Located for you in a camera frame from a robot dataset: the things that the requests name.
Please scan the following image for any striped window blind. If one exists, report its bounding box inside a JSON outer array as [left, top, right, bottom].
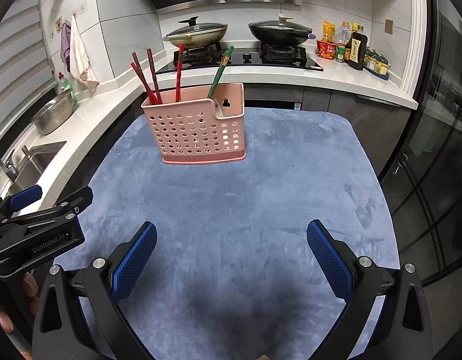
[[0, 0, 55, 140]]

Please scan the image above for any green chopstick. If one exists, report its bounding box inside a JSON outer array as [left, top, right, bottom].
[[207, 46, 234, 99]]

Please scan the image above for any green spice jar rack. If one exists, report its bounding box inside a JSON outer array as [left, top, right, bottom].
[[363, 48, 389, 80]]

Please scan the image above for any chrome faucet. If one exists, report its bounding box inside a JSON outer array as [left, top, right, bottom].
[[0, 152, 18, 182]]

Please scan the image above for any white pink hanging towel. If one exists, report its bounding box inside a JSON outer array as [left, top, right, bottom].
[[69, 16, 100, 93]]

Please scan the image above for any cream wok with lid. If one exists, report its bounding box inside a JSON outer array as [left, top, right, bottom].
[[163, 16, 228, 49]]

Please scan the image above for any red chopstick middle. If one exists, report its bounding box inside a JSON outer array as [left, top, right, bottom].
[[175, 43, 185, 102]]

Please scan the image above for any blue fabric mat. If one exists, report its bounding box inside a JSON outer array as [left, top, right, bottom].
[[57, 108, 399, 359]]

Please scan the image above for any black frying pan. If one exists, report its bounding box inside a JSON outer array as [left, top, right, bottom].
[[248, 14, 315, 47]]

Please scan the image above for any black gas stove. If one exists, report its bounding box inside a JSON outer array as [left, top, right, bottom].
[[155, 42, 324, 75]]

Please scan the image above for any pink perforated utensil basket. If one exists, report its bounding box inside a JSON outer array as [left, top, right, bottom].
[[142, 83, 246, 165]]

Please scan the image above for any red chopstick far left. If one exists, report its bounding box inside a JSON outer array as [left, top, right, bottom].
[[130, 62, 159, 105]]

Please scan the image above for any stainless steel sink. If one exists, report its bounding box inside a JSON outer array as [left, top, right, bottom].
[[1, 141, 67, 195]]

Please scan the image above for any yellow snack bag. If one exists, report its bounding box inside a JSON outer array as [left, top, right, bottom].
[[322, 21, 336, 43]]

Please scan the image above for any clear plastic bottle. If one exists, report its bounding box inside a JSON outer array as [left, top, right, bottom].
[[335, 21, 352, 47]]

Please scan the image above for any purple hanging cloth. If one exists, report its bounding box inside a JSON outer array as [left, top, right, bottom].
[[60, 22, 71, 72]]

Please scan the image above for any dark soy sauce bottle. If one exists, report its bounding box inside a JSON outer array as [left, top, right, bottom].
[[345, 24, 368, 71]]

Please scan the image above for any dark red chopstick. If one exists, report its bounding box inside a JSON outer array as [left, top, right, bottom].
[[146, 48, 162, 105], [131, 52, 159, 105]]

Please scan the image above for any person's left hand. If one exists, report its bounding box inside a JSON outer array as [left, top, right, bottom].
[[0, 273, 39, 359]]

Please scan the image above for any green dish soap bottle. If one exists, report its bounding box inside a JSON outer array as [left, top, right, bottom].
[[58, 72, 78, 106]]

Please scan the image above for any red instant noodle cup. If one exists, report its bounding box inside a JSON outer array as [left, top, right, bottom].
[[316, 41, 337, 60]]

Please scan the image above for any stainless steel bowl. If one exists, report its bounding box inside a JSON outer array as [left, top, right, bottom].
[[31, 89, 75, 135]]

